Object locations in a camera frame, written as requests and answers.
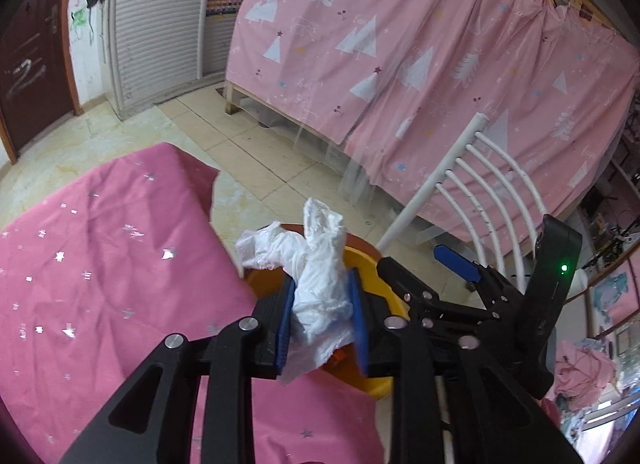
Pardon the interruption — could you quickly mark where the white louvered wardrobe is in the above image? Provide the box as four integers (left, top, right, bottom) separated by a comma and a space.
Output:
103, 0, 239, 119

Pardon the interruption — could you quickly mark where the pink star tablecloth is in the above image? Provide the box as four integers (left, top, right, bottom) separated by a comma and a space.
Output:
1, 143, 384, 463

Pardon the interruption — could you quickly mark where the white plastic bag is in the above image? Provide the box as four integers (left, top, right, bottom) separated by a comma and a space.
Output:
235, 198, 355, 384

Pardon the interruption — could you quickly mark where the yellow plastic trash bin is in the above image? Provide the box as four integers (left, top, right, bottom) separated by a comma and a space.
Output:
243, 223, 411, 401

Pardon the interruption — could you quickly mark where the dark brown door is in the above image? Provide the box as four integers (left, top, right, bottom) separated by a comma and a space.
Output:
1, 0, 82, 163

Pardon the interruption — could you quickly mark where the pink tree-print bed curtain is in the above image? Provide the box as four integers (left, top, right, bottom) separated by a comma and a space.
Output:
227, 0, 639, 215

